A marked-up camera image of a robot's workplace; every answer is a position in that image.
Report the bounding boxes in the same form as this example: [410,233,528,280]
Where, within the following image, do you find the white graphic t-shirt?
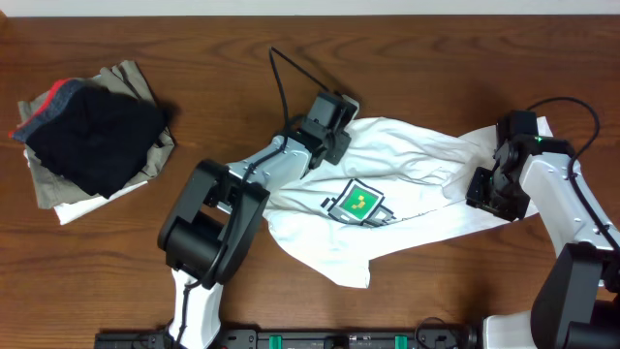
[227,114,554,290]

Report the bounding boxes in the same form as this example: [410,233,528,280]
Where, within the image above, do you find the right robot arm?
[466,111,619,349]

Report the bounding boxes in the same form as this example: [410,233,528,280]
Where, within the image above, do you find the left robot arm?
[157,92,359,348]

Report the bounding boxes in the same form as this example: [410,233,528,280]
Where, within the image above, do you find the black folded garment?
[10,79,170,198]

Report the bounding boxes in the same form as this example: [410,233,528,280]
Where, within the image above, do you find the white folded garment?
[23,147,149,225]

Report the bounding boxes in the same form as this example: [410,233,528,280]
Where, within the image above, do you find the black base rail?
[93,318,483,349]

